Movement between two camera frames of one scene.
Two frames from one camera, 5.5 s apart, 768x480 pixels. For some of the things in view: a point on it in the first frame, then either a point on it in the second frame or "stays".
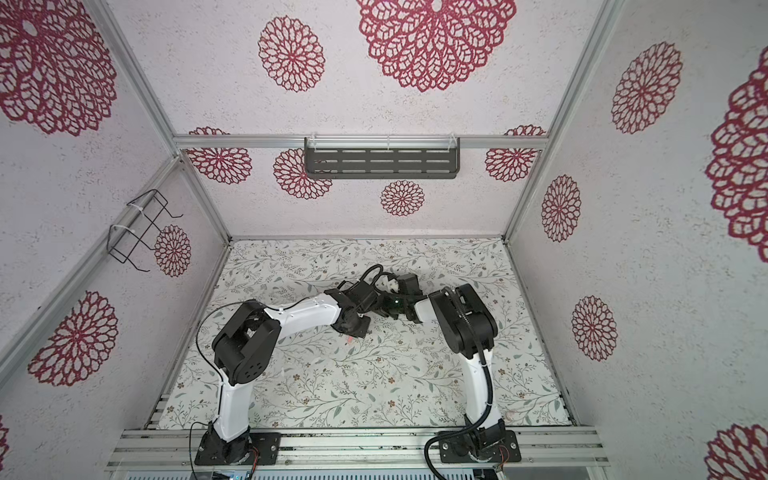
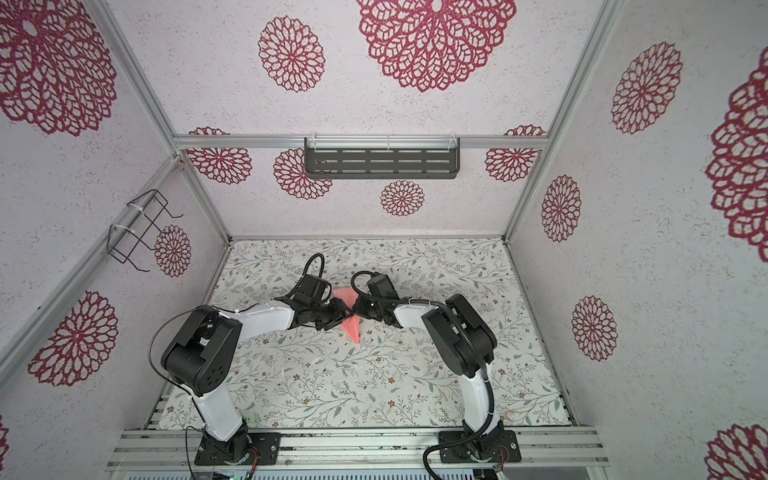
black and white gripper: x=407 y=283 → x=379 y=285
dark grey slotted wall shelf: x=381 y=157 stays
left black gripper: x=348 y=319 → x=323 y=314
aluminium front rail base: x=541 y=447 stays
